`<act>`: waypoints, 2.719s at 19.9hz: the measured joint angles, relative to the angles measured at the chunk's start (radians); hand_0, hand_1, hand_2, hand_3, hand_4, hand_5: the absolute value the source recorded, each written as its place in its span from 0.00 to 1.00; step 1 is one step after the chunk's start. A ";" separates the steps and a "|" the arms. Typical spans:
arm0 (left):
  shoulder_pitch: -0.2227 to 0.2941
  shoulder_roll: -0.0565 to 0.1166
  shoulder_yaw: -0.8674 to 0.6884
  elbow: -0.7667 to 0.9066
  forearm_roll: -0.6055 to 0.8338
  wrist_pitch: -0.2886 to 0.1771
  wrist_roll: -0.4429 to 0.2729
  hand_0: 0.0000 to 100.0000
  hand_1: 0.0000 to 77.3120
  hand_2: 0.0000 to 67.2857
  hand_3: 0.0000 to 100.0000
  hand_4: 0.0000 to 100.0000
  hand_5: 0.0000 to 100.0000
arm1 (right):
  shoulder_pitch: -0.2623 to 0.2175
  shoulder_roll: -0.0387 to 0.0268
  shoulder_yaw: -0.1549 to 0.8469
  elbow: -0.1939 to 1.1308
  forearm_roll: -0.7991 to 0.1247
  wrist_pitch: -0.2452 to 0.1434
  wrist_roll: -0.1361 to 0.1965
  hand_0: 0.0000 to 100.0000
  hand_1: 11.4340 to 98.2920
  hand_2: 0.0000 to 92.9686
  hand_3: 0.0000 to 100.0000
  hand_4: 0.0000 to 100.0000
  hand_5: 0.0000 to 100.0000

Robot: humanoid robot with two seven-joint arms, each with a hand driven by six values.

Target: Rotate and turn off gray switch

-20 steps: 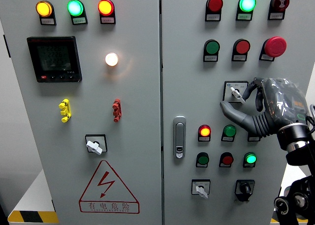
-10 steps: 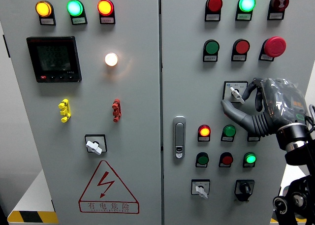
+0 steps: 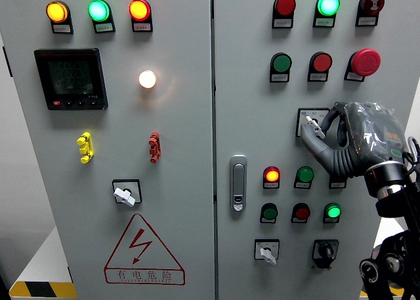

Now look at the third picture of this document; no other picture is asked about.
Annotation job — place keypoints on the round yellow lamp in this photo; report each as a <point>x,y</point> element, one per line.
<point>57,12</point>

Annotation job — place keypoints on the black cabinet hinge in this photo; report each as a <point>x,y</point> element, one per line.
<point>7,62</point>

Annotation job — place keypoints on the black display meter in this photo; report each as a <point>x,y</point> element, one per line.
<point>71,78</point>

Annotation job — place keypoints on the red warning triangle sign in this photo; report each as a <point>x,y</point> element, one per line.
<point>142,241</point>

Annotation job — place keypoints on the small lit green lamp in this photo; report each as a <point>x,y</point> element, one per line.
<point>332,211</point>

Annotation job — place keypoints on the dark red buzzer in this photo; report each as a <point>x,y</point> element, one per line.
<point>372,3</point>

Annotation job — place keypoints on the round white lamp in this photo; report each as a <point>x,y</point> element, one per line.
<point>147,79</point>

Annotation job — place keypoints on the round green lamp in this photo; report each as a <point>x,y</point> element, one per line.
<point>328,4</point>
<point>98,10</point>

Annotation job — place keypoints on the small green push button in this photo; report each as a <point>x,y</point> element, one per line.
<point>305,174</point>
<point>269,212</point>

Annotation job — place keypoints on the round red lamp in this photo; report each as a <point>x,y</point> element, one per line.
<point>285,5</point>
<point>139,10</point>

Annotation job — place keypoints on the large red stop button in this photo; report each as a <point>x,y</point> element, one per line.
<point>366,62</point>

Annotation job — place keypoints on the black yellow striped tape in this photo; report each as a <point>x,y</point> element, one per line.
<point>398,291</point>
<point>41,289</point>

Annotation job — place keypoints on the small lit red lamp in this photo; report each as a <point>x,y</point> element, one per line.
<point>271,175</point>

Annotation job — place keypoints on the pale grey cabinet door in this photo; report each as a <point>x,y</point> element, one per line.
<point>182,122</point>
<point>259,132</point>

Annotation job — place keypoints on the small label plate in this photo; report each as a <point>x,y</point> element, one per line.
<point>338,185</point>
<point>302,185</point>
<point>271,185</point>
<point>283,23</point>
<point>279,77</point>
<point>354,77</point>
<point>267,220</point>
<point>330,220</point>
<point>103,28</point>
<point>317,77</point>
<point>367,21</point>
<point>62,29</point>
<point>323,22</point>
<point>142,27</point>
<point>299,221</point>

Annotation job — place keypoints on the silver door lock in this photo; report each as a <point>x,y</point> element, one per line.
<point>238,182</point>

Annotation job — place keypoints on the small red push button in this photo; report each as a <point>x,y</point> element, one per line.
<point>301,212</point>

